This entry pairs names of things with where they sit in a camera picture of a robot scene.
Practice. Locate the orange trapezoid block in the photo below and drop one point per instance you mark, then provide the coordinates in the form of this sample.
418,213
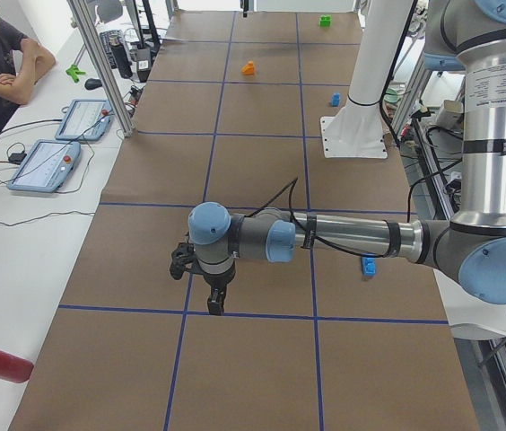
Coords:
248,69

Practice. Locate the blue block far side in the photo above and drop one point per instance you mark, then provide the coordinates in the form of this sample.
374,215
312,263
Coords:
369,266

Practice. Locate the teach pendant lower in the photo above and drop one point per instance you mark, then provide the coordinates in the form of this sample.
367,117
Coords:
46,166

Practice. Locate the teach pendant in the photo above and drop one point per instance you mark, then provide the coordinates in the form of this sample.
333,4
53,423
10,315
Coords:
85,119
46,166

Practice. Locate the teach pendant upper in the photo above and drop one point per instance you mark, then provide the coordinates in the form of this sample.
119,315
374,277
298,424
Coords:
85,119

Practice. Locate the black computer mouse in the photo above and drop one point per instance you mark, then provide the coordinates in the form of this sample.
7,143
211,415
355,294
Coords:
92,84

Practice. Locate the black water bottle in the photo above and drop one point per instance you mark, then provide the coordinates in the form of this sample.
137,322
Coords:
119,53

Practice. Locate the green plastic tool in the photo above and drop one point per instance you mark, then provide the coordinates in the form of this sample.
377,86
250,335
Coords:
75,73

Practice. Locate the black keyboard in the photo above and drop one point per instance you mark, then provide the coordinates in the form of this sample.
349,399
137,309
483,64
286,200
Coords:
111,35

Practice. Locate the green block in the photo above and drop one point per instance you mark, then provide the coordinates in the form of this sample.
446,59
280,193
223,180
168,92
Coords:
325,20

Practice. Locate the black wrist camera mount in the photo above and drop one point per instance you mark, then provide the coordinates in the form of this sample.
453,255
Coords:
183,260

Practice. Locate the aluminium frame post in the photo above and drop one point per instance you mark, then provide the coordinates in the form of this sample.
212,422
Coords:
97,55

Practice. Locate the white pedestal column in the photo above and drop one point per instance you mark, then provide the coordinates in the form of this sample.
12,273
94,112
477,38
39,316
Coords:
356,130

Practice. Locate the blue block near pedestal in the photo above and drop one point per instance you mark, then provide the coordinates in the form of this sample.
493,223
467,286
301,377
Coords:
335,99

